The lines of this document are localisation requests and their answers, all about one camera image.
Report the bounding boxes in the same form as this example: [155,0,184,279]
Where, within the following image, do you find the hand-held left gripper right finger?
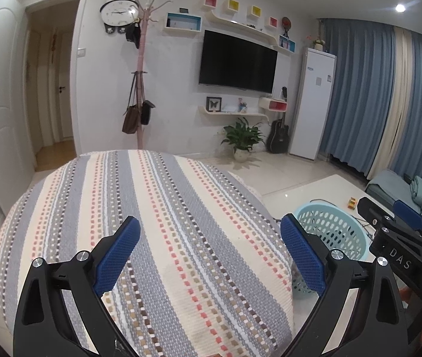
[281,213,414,357]

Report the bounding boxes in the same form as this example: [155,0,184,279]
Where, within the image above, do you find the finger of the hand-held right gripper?
[393,200,422,244]
[356,196,395,231]

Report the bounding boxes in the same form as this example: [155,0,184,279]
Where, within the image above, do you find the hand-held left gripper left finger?
[13,216,141,357]

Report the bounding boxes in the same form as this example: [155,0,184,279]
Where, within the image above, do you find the light blue laundry basket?
[291,201,370,300]

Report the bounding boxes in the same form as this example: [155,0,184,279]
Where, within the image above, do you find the black shoulder bag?
[141,78,155,125]

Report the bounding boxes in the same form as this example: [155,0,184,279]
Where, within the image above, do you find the brown shoulder bag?
[122,72,141,134]

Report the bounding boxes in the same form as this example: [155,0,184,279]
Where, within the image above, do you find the teal sofa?
[366,169,422,227]

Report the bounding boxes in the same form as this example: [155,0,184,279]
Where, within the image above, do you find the striped woven blanket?
[0,150,295,357]

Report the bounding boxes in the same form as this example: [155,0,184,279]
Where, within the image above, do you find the beige curtain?
[367,30,418,183]

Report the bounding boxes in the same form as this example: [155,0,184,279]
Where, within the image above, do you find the black guitar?
[267,86,290,154]

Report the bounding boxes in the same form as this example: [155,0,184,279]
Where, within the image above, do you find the white refrigerator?
[290,48,337,160]

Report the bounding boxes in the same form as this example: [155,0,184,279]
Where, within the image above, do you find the potted green plant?
[220,117,265,162]

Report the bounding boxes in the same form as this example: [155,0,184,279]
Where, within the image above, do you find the pink coat rack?
[131,0,170,151]

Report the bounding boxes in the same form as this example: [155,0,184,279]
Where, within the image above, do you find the white hallway door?
[56,26,75,140]

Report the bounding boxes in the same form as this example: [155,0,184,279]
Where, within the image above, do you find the black television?
[198,29,278,94]

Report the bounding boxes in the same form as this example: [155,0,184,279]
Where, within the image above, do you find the black cap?
[125,22,141,50]

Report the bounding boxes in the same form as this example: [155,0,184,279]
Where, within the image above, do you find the white red wall box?
[259,97,288,112]

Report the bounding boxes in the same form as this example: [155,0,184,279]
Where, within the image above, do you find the white curved wall shelf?
[198,105,267,117]
[211,9,282,49]

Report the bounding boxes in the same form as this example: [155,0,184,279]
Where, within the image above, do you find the panda wall clock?
[100,0,139,35]

